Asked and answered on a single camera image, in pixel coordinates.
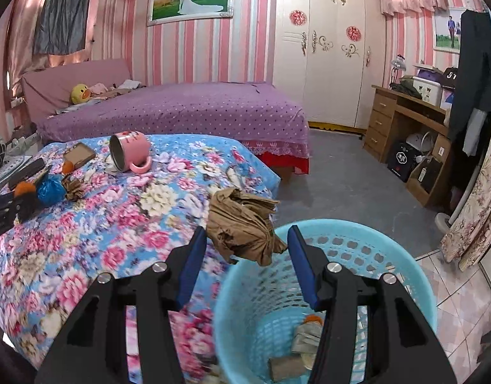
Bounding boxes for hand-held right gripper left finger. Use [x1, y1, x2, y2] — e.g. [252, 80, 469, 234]
[35, 226, 208, 384]

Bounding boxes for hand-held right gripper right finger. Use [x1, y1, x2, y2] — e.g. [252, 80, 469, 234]
[287, 225, 458, 384]

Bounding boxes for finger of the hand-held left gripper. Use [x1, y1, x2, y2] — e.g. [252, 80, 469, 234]
[0, 190, 44, 225]

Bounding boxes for orange cloth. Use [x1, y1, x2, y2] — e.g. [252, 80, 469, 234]
[12, 181, 37, 209]

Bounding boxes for blue plastic bag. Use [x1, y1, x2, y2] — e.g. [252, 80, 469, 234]
[36, 174, 67, 209]

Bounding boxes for turquoise plastic basket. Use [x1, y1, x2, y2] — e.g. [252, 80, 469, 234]
[212, 219, 439, 384]

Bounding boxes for small cardboard box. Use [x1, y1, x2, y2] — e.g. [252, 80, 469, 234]
[268, 354, 311, 382]

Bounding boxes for black wallet case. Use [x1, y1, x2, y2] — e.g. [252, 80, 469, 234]
[13, 157, 46, 181]

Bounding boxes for dotted white pad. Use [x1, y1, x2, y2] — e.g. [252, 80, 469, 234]
[0, 155, 35, 193]

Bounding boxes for small crumpled brown paper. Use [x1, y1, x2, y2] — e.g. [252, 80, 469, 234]
[63, 178, 87, 201]

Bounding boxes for floral tablecloth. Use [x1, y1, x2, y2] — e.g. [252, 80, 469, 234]
[0, 134, 281, 384]

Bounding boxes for pink metal mug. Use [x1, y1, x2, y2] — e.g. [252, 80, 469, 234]
[109, 131, 153, 175]

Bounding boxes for yellow duck plush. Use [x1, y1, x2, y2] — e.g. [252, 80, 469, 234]
[70, 84, 90, 105]

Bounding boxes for pink covered headboard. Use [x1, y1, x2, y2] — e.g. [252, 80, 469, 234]
[20, 58, 132, 119]

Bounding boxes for black box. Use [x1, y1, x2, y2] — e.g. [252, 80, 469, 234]
[387, 141, 420, 183]

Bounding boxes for purple dotted bed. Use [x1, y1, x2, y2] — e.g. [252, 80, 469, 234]
[35, 82, 312, 175]

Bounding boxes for wooden desk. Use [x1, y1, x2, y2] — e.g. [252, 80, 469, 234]
[365, 85, 455, 209]

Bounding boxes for small white electric fan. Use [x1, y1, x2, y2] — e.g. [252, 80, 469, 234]
[405, 131, 434, 153]

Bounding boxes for white fan stand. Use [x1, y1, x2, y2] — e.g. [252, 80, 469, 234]
[435, 160, 491, 233]

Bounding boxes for floral beige curtain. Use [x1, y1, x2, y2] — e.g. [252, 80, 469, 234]
[441, 100, 491, 273]

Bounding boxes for grey curtain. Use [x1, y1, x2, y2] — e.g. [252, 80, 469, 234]
[31, 0, 96, 55]

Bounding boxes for white wardrobe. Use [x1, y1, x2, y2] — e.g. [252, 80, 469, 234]
[273, 0, 387, 131]

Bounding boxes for dark green cloth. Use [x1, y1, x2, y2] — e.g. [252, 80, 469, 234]
[389, 79, 423, 100]

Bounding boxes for white storage box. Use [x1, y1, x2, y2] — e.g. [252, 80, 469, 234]
[412, 76, 444, 105]

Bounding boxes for desk lamp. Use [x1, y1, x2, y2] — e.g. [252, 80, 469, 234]
[389, 57, 407, 89]

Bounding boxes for dark hanging garment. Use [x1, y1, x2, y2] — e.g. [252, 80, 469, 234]
[447, 8, 491, 157]

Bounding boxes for framed wedding photo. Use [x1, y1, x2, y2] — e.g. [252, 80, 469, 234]
[147, 0, 234, 27]

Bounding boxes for framed couple photo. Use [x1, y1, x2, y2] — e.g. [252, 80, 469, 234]
[433, 7, 464, 53]

